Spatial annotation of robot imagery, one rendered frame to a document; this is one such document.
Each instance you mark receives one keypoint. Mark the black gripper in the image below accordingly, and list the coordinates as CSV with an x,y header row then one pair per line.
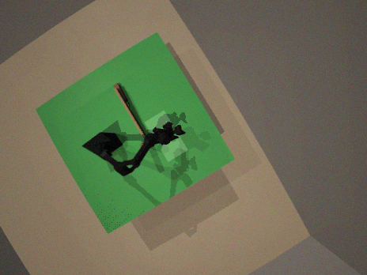
x,y
177,131

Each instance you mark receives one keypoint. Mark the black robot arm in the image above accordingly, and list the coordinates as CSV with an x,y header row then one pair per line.
x,y
150,140

